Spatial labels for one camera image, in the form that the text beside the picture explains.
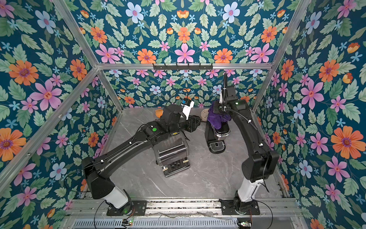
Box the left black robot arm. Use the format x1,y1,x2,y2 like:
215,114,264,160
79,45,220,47
82,105,201,213

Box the orange plush fish toy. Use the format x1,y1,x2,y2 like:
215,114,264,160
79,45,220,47
155,109,164,118

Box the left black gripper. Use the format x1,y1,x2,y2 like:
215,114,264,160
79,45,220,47
164,114,202,136

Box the round beige coaster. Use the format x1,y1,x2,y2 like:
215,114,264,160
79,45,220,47
200,109,209,122

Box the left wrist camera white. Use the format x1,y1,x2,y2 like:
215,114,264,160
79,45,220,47
181,98,194,120

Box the black capsule coffee machine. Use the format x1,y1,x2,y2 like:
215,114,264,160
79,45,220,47
205,121,230,154

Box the purple cleaning cloth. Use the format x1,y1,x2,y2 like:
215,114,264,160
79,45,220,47
207,103,231,130

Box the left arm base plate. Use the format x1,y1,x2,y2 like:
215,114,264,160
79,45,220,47
106,200,147,217

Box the aluminium front rail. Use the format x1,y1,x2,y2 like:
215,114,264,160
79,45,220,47
66,198,303,218

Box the black hook rail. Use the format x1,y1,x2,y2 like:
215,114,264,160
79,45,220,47
152,64,214,71

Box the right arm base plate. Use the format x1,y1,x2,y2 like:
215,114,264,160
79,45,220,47
219,198,260,215

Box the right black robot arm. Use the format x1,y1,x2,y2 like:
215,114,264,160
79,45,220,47
213,85,279,214

